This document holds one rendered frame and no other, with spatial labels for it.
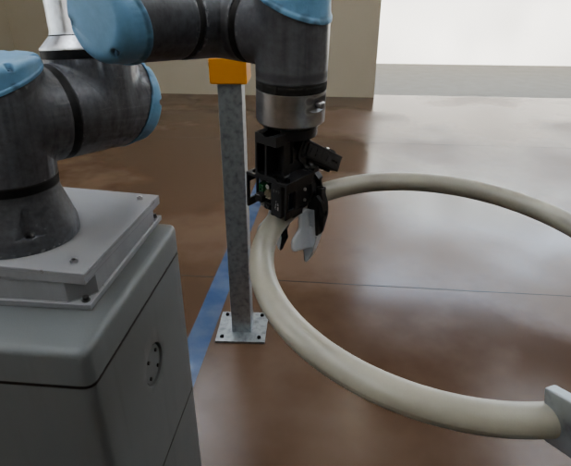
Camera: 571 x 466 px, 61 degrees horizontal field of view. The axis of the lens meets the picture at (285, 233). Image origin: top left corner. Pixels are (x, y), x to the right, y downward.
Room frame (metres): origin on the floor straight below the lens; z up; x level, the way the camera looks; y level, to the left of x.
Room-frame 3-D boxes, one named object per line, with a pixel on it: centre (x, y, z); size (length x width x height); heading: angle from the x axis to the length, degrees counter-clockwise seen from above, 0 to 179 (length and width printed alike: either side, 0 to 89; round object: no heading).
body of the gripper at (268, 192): (0.64, 0.00, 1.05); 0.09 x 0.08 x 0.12; 141
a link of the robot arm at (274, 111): (0.64, -0.01, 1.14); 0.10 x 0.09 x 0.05; 51
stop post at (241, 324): (1.66, 0.18, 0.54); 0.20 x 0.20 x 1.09; 87
